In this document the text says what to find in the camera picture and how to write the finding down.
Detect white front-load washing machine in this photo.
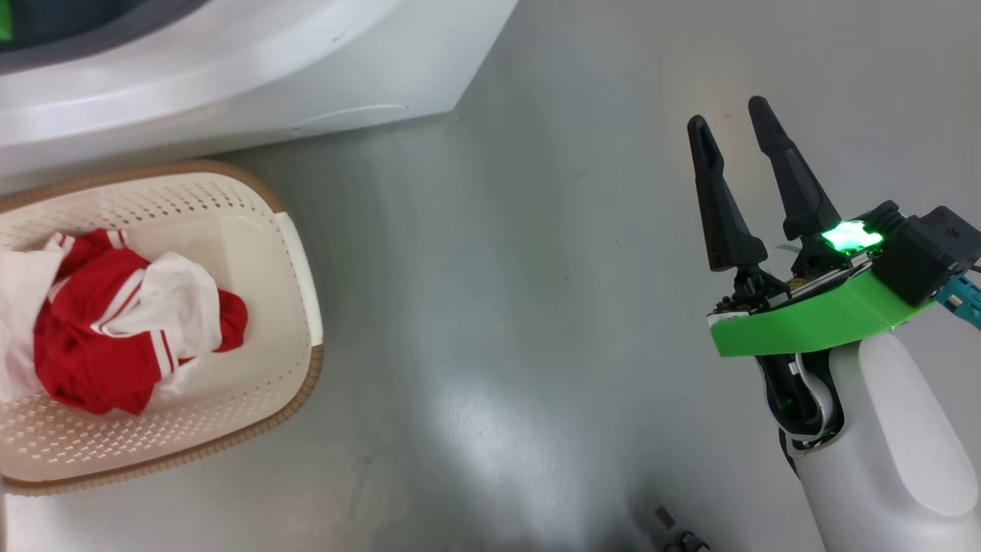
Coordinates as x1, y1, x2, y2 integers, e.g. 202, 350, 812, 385
0, 0, 520, 192

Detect cream laundry basket brown rim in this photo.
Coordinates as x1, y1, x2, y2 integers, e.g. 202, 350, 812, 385
0, 159, 324, 497

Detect red and white striped garment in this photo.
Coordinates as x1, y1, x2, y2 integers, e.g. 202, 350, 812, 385
0, 228, 249, 416

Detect round washer filter cover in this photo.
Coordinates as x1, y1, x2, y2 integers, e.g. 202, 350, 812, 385
294, 103, 411, 133

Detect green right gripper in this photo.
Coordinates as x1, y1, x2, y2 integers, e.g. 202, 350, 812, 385
687, 96, 932, 453

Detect grey rubber door gasket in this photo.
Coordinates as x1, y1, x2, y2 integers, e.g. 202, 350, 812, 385
0, 0, 209, 76

